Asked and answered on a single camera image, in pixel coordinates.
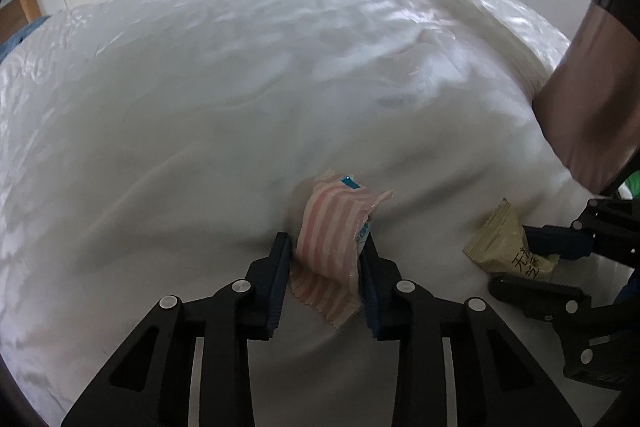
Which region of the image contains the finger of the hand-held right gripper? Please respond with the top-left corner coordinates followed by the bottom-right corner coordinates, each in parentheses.
top-left (522, 198), bottom-right (640, 269)
top-left (488, 275), bottom-right (640, 392)

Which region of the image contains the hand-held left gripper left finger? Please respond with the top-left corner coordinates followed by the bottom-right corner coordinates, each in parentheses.
top-left (60, 232), bottom-right (293, 427)

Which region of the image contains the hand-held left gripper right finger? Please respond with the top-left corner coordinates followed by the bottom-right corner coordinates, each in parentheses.
top-left (358, 233), bottom-right (584, 427)

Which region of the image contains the beige snack packet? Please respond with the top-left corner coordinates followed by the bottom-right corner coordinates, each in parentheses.
top-left (462, 198), bottom-right (560, 284)

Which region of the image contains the pink striped snack packet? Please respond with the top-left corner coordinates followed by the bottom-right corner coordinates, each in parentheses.
top-left (288, 166), bottom-right (396, 329)

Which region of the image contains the black and copper pedal bin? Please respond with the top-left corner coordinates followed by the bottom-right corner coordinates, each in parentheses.
top-left (531, 0), bottom-right (640, 196)

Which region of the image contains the white bed cover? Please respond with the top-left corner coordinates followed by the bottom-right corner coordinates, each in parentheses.
top-left (0, 0), bottom-right (627, 427)

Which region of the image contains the blue cloth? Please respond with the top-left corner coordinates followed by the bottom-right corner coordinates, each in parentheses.
top-left (0, 16), bottom-right (52, 64)

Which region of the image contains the wooden headboard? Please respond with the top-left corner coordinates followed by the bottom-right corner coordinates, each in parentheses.
top-left (0, 0), bottom-right (42, 44)

